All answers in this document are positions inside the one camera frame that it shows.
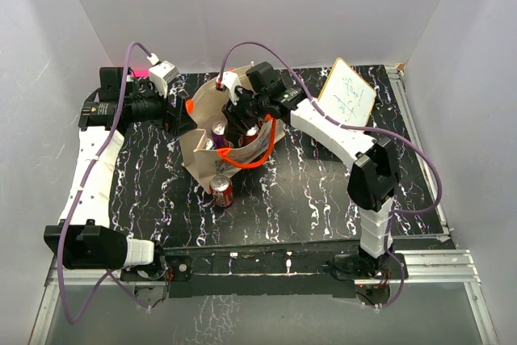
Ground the red Coke can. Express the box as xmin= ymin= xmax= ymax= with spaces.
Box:
xmin=243 ymin=124 xmax=260 ymax=142
xmin=209 ymin=175 xmax=233 ymax=208

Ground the pink marker pen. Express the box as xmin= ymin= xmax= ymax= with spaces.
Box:
xmin=131 ymin=70 xmax=149 ymax=78

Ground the dark Pepsi bottle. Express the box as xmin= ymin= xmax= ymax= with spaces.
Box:
xmin=225 ymin=119 xmax=248 ymax=148

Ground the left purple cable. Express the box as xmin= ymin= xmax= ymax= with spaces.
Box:
xmin=56 ymin=41 xmax=161 ymax=325

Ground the canvas bag with orange handles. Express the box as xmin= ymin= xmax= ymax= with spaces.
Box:
xmin=179 ymin=63 xmax=284 ymax=192

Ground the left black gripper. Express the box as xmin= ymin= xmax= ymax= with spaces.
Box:
xmin=124 ymin=78 xmax=196 ymax=137

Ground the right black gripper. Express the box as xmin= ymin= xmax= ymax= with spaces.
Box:
xmin=222 ymin=88 xmax=268 ymax=137

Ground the purple Fanta can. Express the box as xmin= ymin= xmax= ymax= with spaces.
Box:
xmin=211 ymin=121 xmax=233 ymax=149
xmin=200 ymin=137 xmax=215 ymax=150

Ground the purple cable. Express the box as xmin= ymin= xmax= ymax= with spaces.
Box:
xmin=56 ymin=41 xmax=161 ymax=325
xmin=220 ymin=41 xmax=443 ymax=308

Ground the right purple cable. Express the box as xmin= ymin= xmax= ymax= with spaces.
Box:
xmin=220 ymin=41 xmax=443 ymax=308

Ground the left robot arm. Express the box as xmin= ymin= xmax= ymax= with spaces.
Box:
xmin=44 ymin=61 xmax=196 ymax=280

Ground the small whiteboard with orange frame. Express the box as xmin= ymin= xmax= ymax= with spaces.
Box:
xmin=318 ymin=58 xmax=376 ymax=127

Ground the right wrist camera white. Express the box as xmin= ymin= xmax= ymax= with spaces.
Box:
xmin=216 ymin=71 xmax=243 ymax=106

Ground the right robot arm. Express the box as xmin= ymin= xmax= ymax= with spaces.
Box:
xmin=216 ymin=62 xmax=400 ymax=278

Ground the black marble pattern mat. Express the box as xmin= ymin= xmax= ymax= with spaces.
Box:
xmin=107 ymin=65 xmax=449 ymax=248

